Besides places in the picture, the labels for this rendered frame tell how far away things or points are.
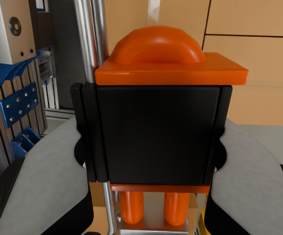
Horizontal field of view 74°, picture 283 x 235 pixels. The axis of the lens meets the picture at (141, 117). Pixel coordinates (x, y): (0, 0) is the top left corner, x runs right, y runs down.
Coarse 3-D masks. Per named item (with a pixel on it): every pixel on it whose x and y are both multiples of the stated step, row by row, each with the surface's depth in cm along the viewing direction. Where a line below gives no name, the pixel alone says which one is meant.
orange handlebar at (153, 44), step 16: (144, 32) 10; (160, 32) 10; (176, 32) 10; (128, 48) 10; (144, 48) 10; (160, 48) 10; (176, 48) 10; (192, 48) 10; (128, 192) 15; (128, 208) 16; (176, 208) 16; (176, 224) 17
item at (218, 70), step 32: (128, 64) 10; (160, 64) 10; (192, 64) 10; (224, 64) 10; (128, 96) 10; (160, 96) 9; (192, 96) 9; (224, 96) 9; (128, 128) 10; (160, 128) 10; (192, 128) 10; (128, 160) 12; (160, 160) 11; (192, 160) 11; (192, 192) 13
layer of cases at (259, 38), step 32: (128, 0) 69; (160, 0) 69; (192, 0) 69; (224, 0) 68; (256, 0) 68; (128, 32) 74; (192, 32) 74; (224, 32) 73; (256, 32) 73; (256, 64) 78; (256, 96) 85
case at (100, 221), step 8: (96, 184) 72; (96, 192) 69; (96, 200) 66; (104, 200) 66; (192, 200) 65; (96, 208) 64; (104, 208) 64; (192, 208) 62; (96, 216) 66; (104, 216) 66; (192, 216) 64; (96, 224) 68; (104, 224) 68; (192, 224) 66; (104, 232) 71; (192, 232) 68
